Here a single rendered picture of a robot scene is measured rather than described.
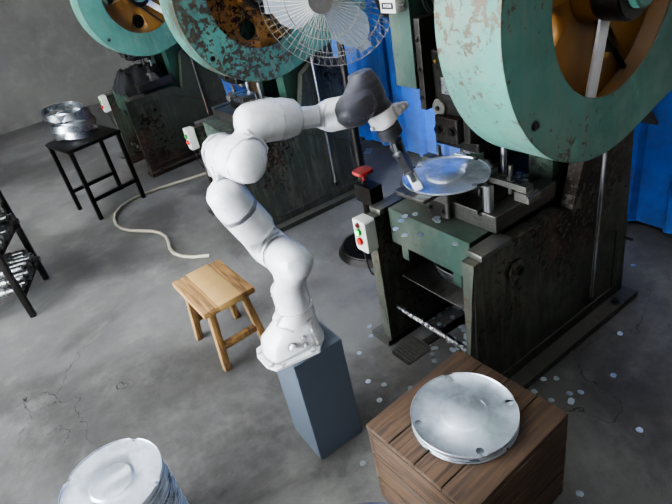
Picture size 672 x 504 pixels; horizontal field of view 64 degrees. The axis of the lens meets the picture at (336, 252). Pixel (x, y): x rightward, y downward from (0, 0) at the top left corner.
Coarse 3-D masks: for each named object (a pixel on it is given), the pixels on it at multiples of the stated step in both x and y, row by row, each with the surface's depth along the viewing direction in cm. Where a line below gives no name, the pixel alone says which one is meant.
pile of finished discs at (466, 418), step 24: (432, 384) 158; (456, 384) 156; (480, 384) 154; (432, 408) 150; (456, 408) 148; (480, 408) 147; (504, 408) 146; (432, 432) 144; (456, 432) 142; (480, 432) 141; (504, 432) 140; (456, 456) 136; (480, 456) 135
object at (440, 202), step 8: (400, 192) 175; (408, 192) 174; (416, 200) 170; (424, 200) 168; (432, 200) 183; (440, 200) 180; (448, 200) 177; (456, 200) 180; (432, 208) 185; (440, 208) 182; (448, 208) 179; (440, 216) 183; (448, 216) 181
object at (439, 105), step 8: (432, 56) 167; (432, 64) 168; (440, 72) 167; (440, 80) 169; (440, 88) 170; (440, 96) 172; (448, 96) 169; (432, 104) 175; (440, 104) 172; (448, 104) 170; (440, 112) 173; (448, 112) 172; (456, 112) 169; (440, 120) 172; (448, 120) 169; (456, 120) 167; (440, 128) 173; (448, 128) 171; (456, 128) 168; (464, 128) 169; (440, 136) 175; (448, 136) 172; (456, 136) 170; (464, 136) 171; (472, 136) 169
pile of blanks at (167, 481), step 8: (168, 472) 159; (160, 480) 151; (168, 480) 156; (160, 488) 150; (168, 488) 155; (176, 488) 161; (152, 496) 147; (160, 496) 150; (168, 496) 154; (176, 496) 160; (184, 496) 171
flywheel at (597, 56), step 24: (576, 0) 123; (600, 0) 119; (624, 0) 117; (648, 0) 119; (552, 24) 127; (576, 24) 129; (600, 24) 126; (624, 24) 140; (648, 24) 144; (576, 48) 132; (600, 48) 129; (624, 48) 144; (648, 48) 144; (576, 72) 135; (600, 72) 133; (624, 72) 145; (600, 96) 143
